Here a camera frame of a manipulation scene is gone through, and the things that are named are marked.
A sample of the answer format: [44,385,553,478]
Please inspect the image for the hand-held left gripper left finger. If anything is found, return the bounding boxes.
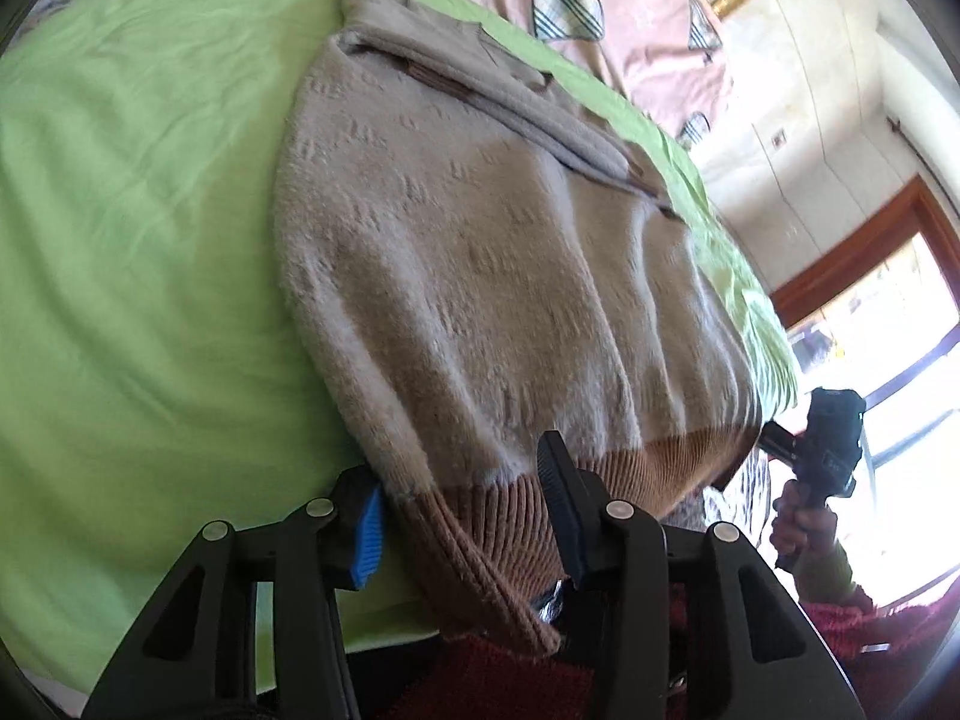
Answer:
[81,465,387,720]

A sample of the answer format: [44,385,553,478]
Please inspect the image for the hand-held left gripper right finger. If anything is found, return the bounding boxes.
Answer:
[536,430,863,720]

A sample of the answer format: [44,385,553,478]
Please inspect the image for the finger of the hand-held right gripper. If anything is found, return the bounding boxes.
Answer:
[759,420,802,460]

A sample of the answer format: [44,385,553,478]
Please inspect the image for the beige knit sweater brown hem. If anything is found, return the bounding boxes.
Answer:
[271,0,766,657]

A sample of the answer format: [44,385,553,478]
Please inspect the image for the person's right forearm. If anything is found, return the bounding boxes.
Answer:
[793,538,877,607]

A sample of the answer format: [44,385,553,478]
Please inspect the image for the person's right hand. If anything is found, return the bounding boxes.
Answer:
[771,476,841,572]

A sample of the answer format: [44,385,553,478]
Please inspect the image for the person's red knit clothing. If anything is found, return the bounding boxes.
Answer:
[367,577,960,720]

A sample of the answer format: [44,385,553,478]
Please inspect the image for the curtain rod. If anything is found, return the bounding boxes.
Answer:
[887,115,931,181]

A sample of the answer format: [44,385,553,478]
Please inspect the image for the green bed sheet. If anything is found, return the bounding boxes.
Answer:
[0,0,800,698]

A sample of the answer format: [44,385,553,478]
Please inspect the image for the pink heart-pattern pillow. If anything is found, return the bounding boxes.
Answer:
[307,0,736,155]

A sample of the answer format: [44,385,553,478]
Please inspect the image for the wooden window frame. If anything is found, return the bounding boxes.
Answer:
[769,174,960,616]

